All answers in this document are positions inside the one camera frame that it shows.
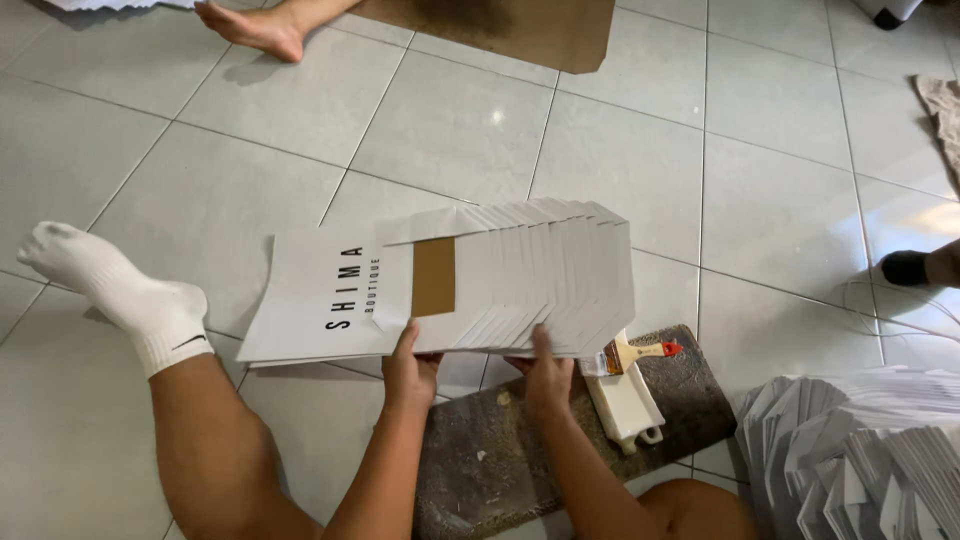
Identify person's left hand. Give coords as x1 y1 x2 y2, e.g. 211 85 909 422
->
381 319 444 417

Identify brown cardboard sheet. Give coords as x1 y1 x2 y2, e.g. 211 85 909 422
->
349 0 618 75

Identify person's right hand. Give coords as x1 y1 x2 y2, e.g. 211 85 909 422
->
503 323 576 425

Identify dark stained work board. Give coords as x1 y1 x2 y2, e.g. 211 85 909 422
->
411 324 738 540

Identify person's left leg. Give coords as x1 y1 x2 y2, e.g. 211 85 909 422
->
148 352 325 540

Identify white object with dark foot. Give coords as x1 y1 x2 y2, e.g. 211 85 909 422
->
855 0 925 32

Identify person's right leg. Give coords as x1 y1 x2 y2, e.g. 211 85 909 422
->
636 478 766 540

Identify beige cloth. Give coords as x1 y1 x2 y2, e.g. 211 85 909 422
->
912 74 960 198

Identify white paper sheets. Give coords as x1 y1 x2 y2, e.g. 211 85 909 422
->
41 0 198 13

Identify white glue tray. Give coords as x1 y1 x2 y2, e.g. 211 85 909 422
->
582 330 667 456

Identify wooden paint brush red tip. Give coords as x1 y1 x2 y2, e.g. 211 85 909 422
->
596 337 684 377

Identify thin white cable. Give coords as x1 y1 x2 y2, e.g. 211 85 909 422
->
843 279 960 346

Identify fanned stack of white paper bags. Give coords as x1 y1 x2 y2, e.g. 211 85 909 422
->
237 197 637 369

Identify white sock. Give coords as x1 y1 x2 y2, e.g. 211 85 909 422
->
16 220 216 380

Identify person's leg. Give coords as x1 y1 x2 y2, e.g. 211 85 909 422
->
636 478 766 540
148 352 325 540

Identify heap of folded white paper bags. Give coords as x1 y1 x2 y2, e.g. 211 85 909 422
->
735 365 960 540

